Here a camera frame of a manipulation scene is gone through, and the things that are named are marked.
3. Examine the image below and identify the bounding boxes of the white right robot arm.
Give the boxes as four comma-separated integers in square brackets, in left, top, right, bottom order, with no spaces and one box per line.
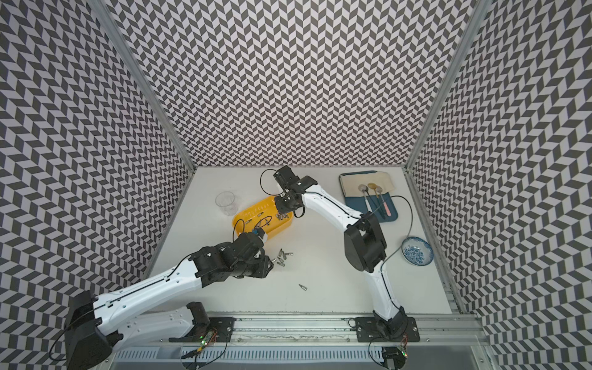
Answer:
[274,166,409,341]

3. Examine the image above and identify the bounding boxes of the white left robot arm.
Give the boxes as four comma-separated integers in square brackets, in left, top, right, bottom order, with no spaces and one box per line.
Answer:
[64,228,273,369]

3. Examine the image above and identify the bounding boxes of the yellow plastic storage box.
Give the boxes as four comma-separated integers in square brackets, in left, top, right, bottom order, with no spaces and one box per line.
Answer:
[233,196,294,239]

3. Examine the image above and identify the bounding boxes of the beige folded cloth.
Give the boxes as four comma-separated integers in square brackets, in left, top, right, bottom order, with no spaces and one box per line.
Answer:
[339,171,395,197]

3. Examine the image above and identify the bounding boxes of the clear plastic cup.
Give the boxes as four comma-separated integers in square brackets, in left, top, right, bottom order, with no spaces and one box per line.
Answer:
[215,191,237,217]

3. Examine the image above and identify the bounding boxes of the teal plastic tray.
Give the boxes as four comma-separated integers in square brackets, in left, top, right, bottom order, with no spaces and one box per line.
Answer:
[342,171,399,223]

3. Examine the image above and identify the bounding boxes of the blue patterned bowl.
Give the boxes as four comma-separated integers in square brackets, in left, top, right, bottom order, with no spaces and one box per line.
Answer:
[402,237,434,267]

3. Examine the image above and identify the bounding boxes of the white handled spoon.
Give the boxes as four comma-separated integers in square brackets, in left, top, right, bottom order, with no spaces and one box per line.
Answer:
[359,184,372,212]

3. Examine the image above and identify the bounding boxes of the gold spoon green handle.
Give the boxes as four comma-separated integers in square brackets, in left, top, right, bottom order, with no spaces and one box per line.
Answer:
[368,183,386,217]

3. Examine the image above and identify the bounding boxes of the pink handled spoon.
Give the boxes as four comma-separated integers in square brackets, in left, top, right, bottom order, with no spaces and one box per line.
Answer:
[375,186,391,218]

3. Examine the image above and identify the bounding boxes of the aluminium corner post right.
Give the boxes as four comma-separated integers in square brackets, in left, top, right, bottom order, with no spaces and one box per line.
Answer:
[404,0,493,172]

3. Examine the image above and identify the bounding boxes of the aluminium corner post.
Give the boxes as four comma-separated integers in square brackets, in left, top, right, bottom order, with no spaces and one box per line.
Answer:
[404,0,493,172]
[87,0,196,173]

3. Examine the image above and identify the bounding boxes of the aluminium corner post left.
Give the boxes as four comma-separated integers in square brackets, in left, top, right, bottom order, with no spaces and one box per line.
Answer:
[87,0,196,173]

